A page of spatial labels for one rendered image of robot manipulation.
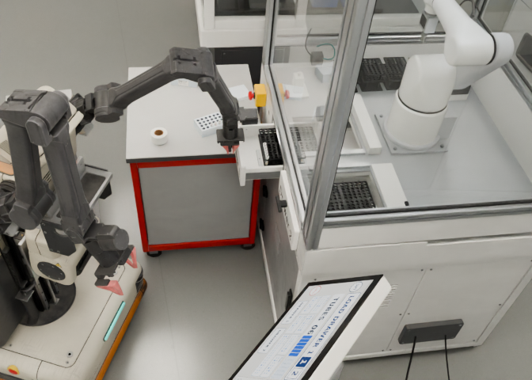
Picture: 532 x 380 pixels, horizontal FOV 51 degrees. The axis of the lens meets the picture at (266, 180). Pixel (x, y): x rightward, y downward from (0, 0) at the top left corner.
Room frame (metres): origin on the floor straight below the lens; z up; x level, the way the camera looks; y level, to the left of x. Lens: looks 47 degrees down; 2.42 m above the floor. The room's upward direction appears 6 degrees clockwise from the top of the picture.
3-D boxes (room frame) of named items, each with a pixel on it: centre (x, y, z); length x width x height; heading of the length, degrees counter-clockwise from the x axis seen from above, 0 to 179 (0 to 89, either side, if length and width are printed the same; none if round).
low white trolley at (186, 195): (1.95, 0.36, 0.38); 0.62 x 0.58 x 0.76; 13
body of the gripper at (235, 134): (1.55, 0.15, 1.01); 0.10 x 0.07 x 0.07; 102
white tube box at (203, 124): (1.82, 0.26, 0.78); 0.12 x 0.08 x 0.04; 125
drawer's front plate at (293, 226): (1.31, -0.09, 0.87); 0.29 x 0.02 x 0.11; 13
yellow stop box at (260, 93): (1.94, 0.07, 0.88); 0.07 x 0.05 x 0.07; 13
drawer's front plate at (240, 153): (1.59, 0.12, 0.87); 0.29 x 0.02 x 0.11; 13
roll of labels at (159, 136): (1.71, 0.47, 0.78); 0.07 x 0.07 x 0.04
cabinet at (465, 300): (1.67, -0.50, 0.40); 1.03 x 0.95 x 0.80; 13
